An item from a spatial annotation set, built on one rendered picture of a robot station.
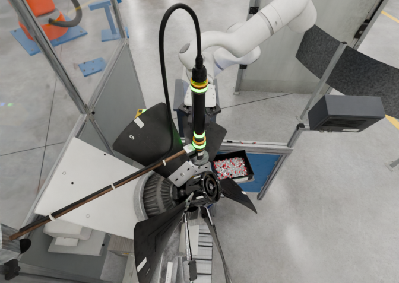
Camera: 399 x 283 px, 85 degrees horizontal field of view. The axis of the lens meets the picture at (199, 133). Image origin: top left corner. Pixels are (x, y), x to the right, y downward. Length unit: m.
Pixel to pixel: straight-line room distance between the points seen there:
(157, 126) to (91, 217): 0.36
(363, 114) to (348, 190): 1.40
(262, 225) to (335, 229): 0.61
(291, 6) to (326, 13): 1.79
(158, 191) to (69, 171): 0.31
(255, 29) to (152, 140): 0.49
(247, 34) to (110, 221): 0.78
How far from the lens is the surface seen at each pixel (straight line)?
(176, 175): 0.81
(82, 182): 0.84
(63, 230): 1.18
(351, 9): 2.70
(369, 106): 1.29
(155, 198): 0.87
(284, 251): 2.11
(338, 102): 1.22
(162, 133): 0.75
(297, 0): 0.86
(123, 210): 0.89
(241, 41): 0.80
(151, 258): 0.68
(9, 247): 0.79
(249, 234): 2.06
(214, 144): 0.96
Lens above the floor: 1.97
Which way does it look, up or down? 53 degrees down
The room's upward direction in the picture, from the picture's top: straight up
